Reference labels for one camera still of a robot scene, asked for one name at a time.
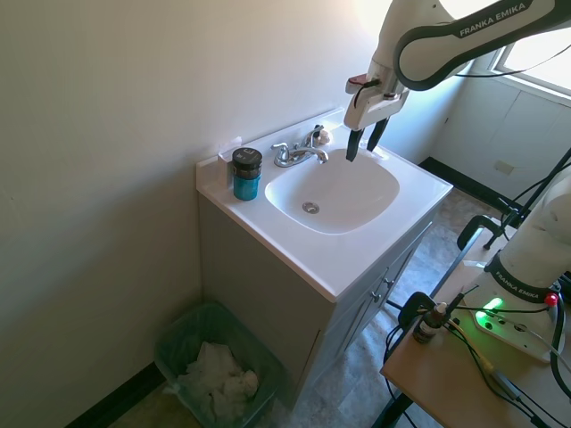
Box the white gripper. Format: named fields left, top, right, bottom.
left=343, top=86, right=410, bottom=162

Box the green trash bin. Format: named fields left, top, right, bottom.
left=153, top=301, right=286, bottom=428

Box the black baseboard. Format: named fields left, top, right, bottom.
left=418, top=155, right=525, bottom=216
left=62, top=359, right=167, bottom=428

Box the teal jar black lid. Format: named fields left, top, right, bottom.
left=230, top=146, right=262, bottom=202

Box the black C-clamp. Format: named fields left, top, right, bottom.
left=457, top=213, right=508, bottom=251

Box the white vanity sink top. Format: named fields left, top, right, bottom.
left=195, top=106, right=455, bottom=304

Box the black table clamp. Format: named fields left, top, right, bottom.
left=396, top=292, right=441, bottom=329

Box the grey vanity cabinet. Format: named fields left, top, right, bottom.
left=198, top=191, right=436, bottom=414

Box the window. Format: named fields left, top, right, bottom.
left=492, top=24, right=571, bottom=103

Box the brown dropper bottle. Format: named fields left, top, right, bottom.
left=412, top=301, right=449, bottom=344

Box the pile of white tissues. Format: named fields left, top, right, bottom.
left=176, top=341, right=261, bottom=423

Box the chrome two-handle faucet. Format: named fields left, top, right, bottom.
left=270, top=125, right=330, bottom=169

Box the yellow cable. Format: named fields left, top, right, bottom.
left=448, top=318, right=497, bottom=375

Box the black cable with adapter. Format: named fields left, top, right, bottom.
left=463, top=342, right=571, bottom=428

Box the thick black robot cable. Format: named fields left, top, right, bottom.
left=549, top=284, right=571, bottom=396

